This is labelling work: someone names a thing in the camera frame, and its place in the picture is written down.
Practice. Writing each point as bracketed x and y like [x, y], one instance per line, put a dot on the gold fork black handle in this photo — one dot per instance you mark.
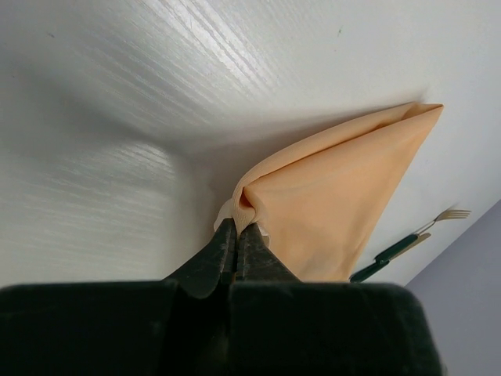
[400, 246]

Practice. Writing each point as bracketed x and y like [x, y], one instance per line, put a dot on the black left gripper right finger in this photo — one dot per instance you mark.
[294, 328]

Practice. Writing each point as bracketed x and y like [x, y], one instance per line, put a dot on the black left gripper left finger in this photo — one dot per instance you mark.
[173, 326]

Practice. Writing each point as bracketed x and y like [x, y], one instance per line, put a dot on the peach cloth napkin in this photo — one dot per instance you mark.
[318, 200]

